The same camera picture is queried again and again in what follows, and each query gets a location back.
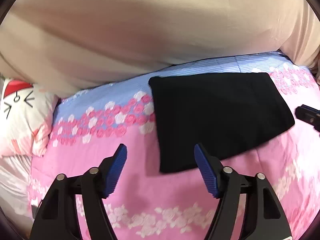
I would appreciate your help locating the beige blanket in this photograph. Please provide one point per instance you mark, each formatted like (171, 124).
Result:
(69, 45)

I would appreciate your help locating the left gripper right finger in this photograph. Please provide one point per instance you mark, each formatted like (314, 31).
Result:
(210, 168)

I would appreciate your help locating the pink floral bed sheet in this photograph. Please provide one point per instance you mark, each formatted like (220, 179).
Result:
(147, 204)

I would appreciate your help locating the black pants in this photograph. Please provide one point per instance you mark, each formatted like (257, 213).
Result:
(228, 113)

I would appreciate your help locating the white cartoon pillow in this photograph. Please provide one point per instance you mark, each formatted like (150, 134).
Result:
(27, 111)

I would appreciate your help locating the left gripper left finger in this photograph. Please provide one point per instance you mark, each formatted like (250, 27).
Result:
(111, 169)

